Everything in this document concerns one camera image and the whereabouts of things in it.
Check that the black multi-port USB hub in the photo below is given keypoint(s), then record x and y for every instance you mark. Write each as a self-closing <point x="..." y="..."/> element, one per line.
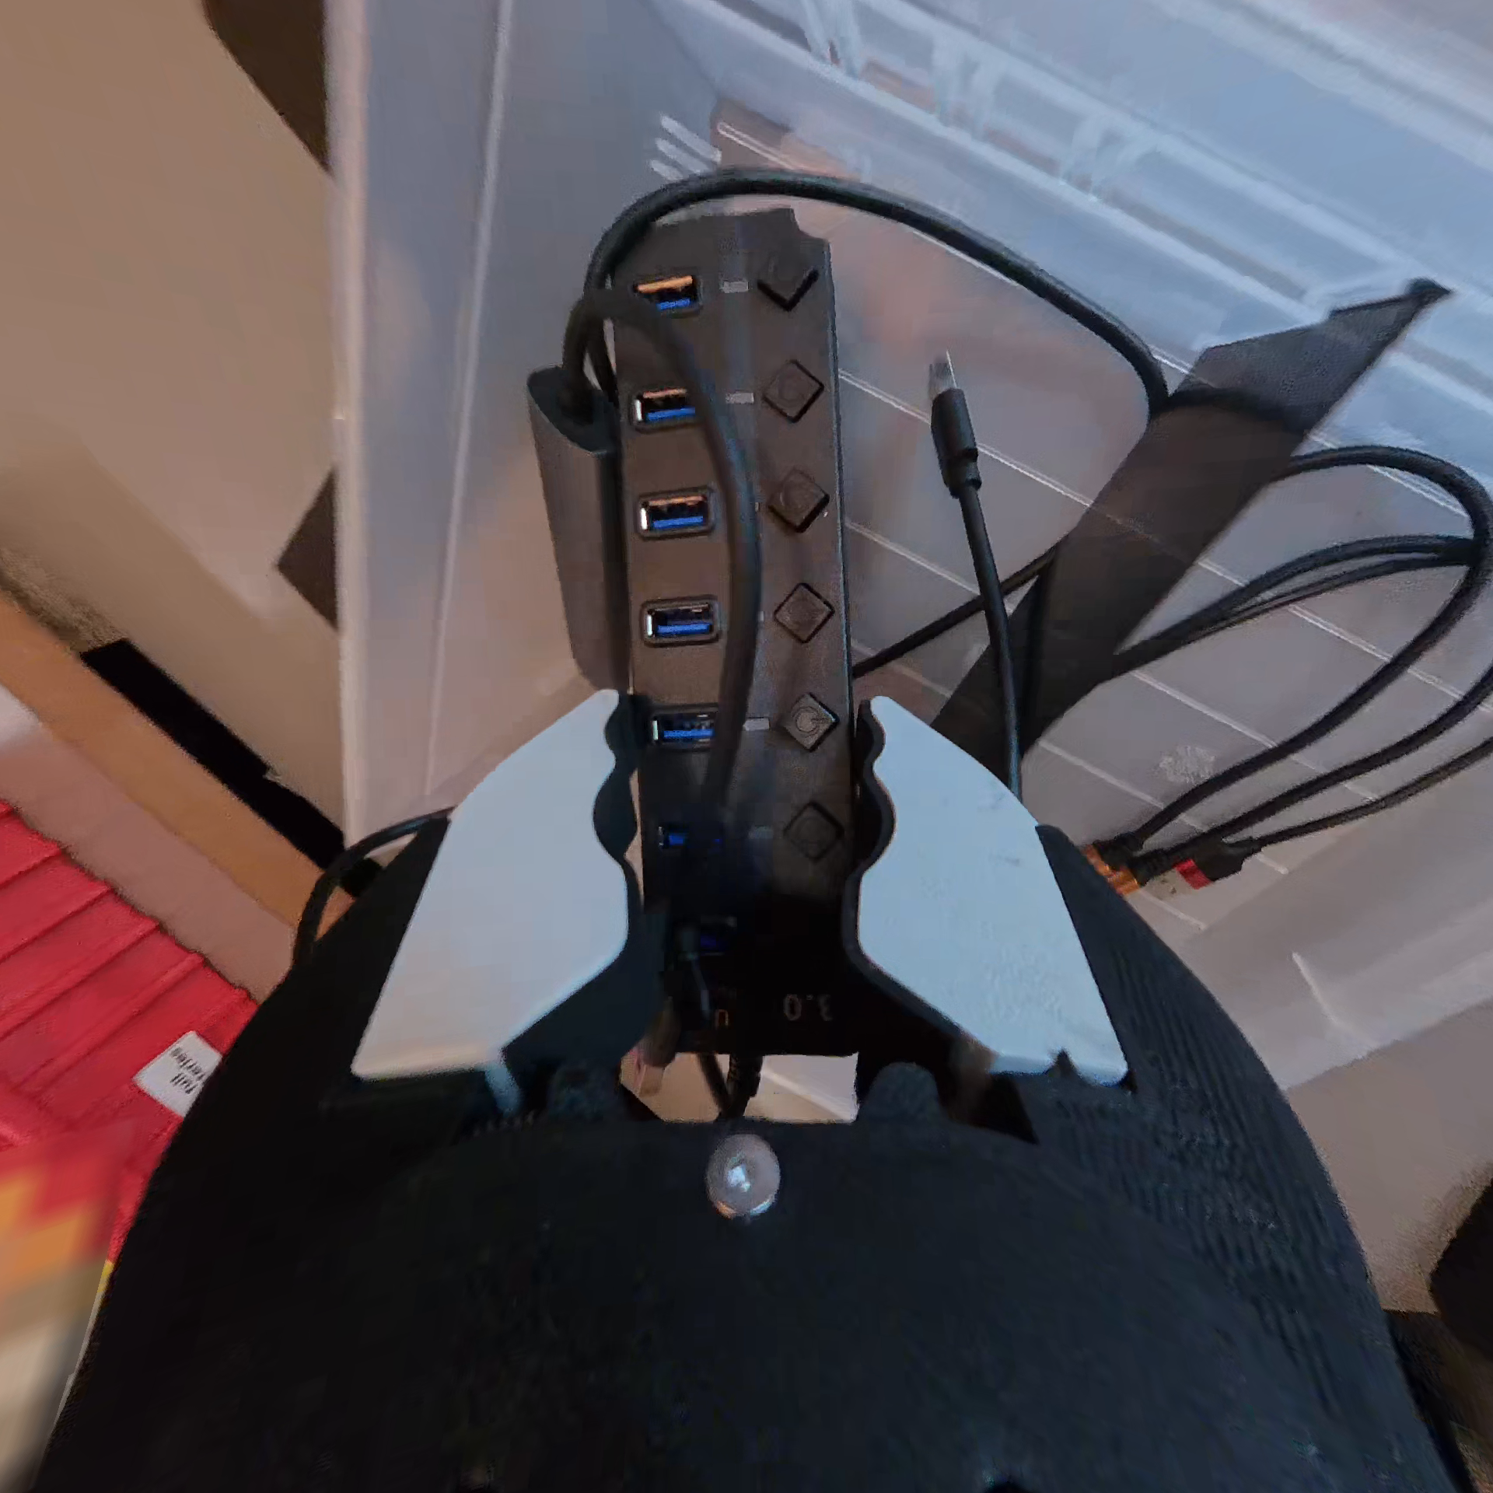
<point x="748" y="654"/>

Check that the grey slim USB hub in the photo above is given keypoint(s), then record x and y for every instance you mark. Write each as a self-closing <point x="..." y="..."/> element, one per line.
<point x="571" y="523"/>

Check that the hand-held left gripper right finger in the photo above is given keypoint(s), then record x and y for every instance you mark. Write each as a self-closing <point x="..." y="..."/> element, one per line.
<point x="991" y="932"/>

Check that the wooden side table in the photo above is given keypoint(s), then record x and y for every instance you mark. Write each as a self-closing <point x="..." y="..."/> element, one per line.
<point x="139" y="771"/>

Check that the red plastic bin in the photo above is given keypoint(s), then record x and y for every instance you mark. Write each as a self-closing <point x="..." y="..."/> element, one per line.
<point x="82" y="967"/>

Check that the clear plastic bin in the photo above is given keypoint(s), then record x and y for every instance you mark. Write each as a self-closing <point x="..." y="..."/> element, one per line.
<point x="1167" y="175"/>

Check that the black bin divider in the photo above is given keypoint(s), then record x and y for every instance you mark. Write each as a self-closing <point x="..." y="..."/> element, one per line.
<point x="1167" y="502"/>

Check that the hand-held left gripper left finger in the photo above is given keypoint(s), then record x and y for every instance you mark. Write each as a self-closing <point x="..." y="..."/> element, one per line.
<point x="513" y="923"/>

